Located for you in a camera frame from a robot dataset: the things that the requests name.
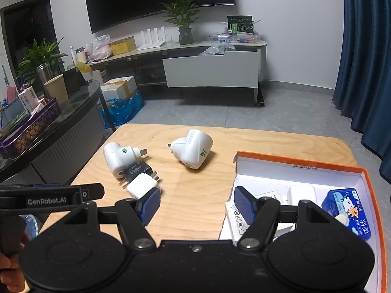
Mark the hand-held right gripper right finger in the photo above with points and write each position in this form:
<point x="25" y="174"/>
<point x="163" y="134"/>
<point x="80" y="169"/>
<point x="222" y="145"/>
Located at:
<point x="244" y="204"/>

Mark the yellow box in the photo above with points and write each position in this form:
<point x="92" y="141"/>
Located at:
<point x="123" y="46"/>

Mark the small white product box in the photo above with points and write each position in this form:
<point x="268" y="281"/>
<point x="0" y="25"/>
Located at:
<point x="232" y="218"/>

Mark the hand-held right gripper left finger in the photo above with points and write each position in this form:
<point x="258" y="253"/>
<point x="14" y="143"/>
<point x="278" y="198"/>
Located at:
<point x="151" y="204"/>

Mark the purple patterned tin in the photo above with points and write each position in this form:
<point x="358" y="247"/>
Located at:
<point x="33" y="125"/>

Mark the bamboo plant in glass vase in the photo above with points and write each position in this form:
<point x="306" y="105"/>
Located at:
<point x="185" y="35"/>

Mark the white plastic bag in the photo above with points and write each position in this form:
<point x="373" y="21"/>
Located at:
<point x="98" y="48"/>

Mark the black round glass table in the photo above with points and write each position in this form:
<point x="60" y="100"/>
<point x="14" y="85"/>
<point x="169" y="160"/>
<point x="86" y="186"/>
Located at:
<point x="76" y="122"/>

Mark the white plug-in heater green button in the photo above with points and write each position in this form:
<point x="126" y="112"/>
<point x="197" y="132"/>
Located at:
<point x="116" y="158"/>

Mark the white television cabinet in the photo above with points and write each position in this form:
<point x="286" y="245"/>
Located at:
<point x="210" y="70"/>

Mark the person's left hand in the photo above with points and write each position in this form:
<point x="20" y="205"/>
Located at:
<point x="7" y="267"/>

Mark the blue cartoon packet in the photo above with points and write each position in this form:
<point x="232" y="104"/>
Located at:
<point x="351" y="210"/>

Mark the white power adapter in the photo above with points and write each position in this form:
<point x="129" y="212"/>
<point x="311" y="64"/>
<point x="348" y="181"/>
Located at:
<point x="301" y="195"/>

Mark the black stand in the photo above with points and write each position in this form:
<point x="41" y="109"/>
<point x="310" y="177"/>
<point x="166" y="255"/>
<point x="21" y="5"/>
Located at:
<point x="73" y="79"/>

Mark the white medicine box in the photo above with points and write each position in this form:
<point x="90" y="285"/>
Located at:
<point x="28" y="99"/>

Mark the grey plastic bag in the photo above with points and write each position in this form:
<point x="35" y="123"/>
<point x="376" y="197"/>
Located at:
<point x="215" y="50"/>

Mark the black tube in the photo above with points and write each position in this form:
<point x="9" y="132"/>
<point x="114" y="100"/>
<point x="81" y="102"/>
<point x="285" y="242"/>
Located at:
<point x="260" y="99"/>

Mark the black charger plug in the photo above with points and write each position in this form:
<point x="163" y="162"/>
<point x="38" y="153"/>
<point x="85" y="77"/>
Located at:
<point x="138" y="169"/>

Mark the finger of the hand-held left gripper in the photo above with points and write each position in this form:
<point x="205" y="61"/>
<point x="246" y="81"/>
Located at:
<point x="45" y="185"/>
<point x="93" y="191"/>

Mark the waste basket with blue liner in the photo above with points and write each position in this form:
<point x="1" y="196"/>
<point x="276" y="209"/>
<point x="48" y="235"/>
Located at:
<point x="30" y="224"/>

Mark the black green box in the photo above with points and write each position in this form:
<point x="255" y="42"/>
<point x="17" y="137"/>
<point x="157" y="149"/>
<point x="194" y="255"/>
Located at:
<point x="240" y="24"/>

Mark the dark blue curtain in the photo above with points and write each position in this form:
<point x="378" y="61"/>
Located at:
<point x="363" y="52"/>

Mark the white foam box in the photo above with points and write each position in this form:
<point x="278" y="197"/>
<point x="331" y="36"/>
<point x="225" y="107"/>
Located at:
<point x="119" y="88"/>

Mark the beige cup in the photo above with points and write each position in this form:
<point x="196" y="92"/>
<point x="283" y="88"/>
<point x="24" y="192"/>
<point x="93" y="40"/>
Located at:
<point x="56" y="90"/>

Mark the clear storage boxes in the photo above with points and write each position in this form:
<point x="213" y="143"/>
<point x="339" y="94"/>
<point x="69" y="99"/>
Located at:
<point x="235" y="38"/>

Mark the steel thermos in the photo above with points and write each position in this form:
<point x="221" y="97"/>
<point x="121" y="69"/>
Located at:
<point x="45" y="76"/>

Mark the white plug-in heater green leaf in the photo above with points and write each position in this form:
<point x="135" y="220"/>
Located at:
<point x="192" y="149"/>

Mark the leafy green houseplant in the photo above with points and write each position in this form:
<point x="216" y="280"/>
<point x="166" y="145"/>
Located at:
<point x="42" y="53"/>

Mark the white cube charger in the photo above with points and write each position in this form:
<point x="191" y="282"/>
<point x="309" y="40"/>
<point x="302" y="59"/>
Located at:
<point x="139" y="187"/>

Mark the orange white cardboard box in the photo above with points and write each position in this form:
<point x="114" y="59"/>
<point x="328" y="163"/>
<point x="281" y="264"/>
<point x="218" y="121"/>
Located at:
<point x="275" y="171"/>

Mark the white router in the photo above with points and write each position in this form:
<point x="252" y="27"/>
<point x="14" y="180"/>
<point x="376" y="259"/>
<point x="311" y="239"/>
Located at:
<point x="151" y="45"/>

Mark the black wall television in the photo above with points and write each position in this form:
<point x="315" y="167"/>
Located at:
<point x="158" y="0"/>

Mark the blue plastic bag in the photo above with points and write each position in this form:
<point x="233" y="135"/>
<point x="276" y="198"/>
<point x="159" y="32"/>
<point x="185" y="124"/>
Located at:
<point x="122" y="110"/>

